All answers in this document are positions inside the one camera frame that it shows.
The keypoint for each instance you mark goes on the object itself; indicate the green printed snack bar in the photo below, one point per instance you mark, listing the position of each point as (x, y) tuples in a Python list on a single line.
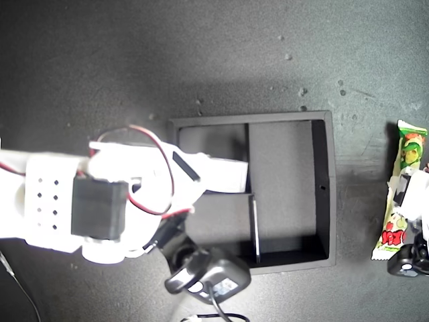
[(410, 147)]

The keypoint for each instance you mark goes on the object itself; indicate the black tray with wells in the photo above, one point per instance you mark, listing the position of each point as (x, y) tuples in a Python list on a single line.
[(285, 188)]

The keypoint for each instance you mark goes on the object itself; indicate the black camera box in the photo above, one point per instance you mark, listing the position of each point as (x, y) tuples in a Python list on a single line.
[(407, 265), (228, 275)]

